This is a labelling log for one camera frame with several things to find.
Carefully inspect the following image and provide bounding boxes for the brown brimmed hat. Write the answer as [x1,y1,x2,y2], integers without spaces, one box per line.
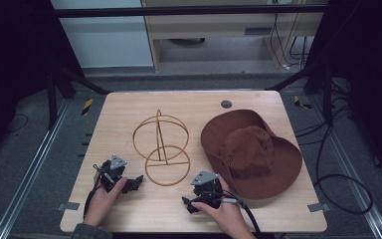
[200,109,303,201]

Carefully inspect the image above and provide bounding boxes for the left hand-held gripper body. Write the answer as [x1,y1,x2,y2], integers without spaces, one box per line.
[94,153,128,194]

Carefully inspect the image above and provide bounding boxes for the grey metal table bracket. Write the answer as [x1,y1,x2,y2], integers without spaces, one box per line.
[306,202,331,213]
[56,201,81,212]

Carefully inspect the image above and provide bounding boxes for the black horizontal frame bar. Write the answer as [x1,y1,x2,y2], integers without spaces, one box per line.
[53,4,328,19]

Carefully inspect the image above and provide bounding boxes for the white cabinet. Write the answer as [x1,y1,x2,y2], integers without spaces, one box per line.
[50,0,155,70]

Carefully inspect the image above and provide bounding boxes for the yellow black striped tape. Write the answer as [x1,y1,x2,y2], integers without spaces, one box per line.
[81,98,95,117]
[292,95,313,111]

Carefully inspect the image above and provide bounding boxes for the black curtain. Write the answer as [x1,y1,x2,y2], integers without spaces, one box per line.
[306,0,382,183]
[0,0,84,160]

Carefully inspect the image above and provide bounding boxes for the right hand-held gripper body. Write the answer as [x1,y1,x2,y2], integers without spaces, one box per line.
[190,169,225,210]

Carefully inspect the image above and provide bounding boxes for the right hand-held gripper black cable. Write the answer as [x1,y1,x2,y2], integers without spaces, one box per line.
[221,189,264,239]

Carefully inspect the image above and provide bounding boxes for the left hand-held gripper black cable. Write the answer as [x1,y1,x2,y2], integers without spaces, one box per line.
[83,163,104,221]

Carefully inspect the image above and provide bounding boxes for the person's left hand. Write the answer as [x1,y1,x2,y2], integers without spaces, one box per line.
[83,176,128,228]

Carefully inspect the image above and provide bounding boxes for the aluminium floor rail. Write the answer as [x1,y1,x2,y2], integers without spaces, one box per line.
[308,96,382,239]
[0,99,72,239]

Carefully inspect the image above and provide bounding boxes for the person's right hand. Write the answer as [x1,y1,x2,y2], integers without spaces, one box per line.
[191,175,257,239]

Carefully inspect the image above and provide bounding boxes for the black cable loop on floor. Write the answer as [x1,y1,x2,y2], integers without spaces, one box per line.
[312,122,374,216]

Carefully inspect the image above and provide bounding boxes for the hand-held gripper black cable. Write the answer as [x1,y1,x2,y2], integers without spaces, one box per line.
[83,163,104,221]
[221,189,264,239]

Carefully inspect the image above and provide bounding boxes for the black metal stand leg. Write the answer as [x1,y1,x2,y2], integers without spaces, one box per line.
[46,68,112,130]
[266,63,334,126]

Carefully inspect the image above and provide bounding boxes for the wooden wire hat stand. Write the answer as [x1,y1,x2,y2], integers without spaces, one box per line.
[131,109,192,187]

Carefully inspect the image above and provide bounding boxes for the black cables under desk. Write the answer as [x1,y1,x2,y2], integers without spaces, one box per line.
[269,12,310,72]

